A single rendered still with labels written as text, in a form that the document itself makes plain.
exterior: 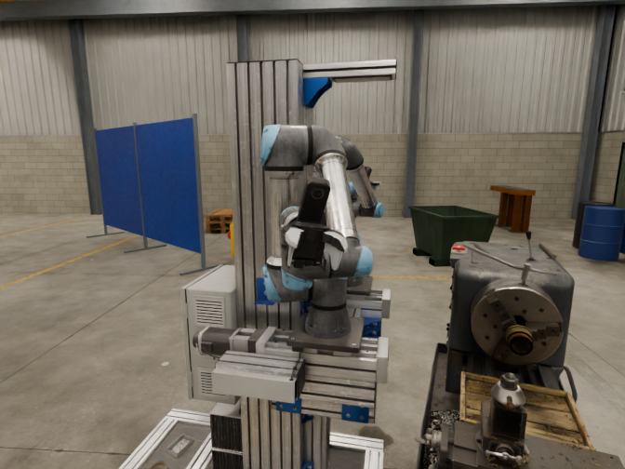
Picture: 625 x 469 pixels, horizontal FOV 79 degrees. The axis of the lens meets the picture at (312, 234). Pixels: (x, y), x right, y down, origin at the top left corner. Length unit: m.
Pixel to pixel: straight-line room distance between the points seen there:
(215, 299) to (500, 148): 11.38
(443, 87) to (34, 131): 12.39
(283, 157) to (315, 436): 1.16
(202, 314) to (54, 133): 13.19
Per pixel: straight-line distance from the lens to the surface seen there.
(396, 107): 11.72
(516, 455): 1.19
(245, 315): 1.52
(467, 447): 1.21
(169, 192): 6.78
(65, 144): 14.24
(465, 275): 1.77
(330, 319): 1.21
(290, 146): 1.09
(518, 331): 1.55
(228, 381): 1.26
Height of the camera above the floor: 1.71
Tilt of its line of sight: 11 degrees down
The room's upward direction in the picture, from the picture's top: straight up
